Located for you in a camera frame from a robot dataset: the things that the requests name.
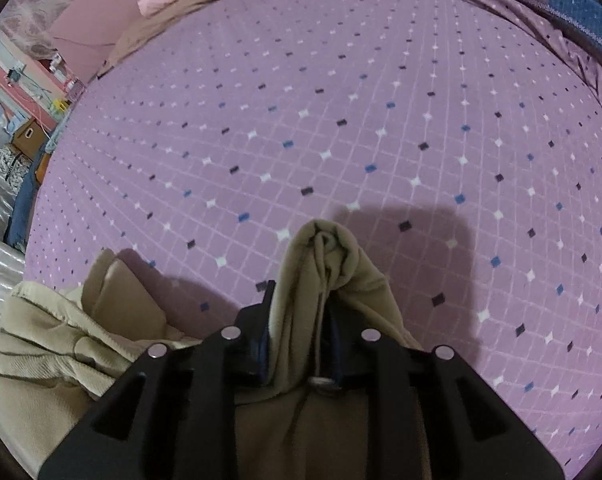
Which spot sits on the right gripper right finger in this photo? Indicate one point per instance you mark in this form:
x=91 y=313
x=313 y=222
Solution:
x=429 y=415

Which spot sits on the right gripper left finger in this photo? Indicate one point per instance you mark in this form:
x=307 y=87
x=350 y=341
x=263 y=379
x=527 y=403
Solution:
x=171 y=415

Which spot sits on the beige fleece garment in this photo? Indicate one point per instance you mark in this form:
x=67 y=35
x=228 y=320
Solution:
x=317 y=381

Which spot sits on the blue cloth on stand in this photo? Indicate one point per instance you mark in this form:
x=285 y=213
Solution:
x=18 y=225

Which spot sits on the purple diamond-pattern bedsheet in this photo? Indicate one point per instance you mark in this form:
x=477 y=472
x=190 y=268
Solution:
x=460 y=141

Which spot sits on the brown cardboard box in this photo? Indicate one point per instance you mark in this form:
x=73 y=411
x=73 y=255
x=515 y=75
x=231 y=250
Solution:
x=29 y=138

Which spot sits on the brown pillow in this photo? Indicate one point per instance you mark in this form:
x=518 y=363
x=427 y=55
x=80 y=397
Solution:
x=143 y=30

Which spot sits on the pink headboard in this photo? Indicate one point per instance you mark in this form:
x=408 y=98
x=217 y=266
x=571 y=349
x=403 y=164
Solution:
x=87 y=31

